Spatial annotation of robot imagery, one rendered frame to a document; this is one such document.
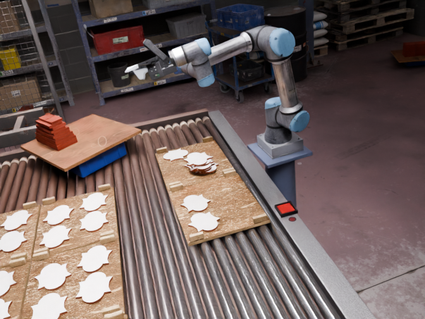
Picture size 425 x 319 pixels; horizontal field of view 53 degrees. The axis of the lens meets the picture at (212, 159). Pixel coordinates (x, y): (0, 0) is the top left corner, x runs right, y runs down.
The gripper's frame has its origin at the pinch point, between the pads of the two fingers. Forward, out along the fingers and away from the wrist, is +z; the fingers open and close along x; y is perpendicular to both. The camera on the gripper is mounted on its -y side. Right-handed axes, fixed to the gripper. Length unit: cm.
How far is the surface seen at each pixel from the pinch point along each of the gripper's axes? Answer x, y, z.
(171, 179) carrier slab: 29, 55, 2
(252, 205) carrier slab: -2, 72, -29
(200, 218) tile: -7, 67, -7
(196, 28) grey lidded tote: 444, -50, -68
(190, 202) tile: 6, 63, -4
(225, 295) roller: -45, 84, -8
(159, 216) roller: 5, 63, 11
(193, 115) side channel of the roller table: 99, 34, -19
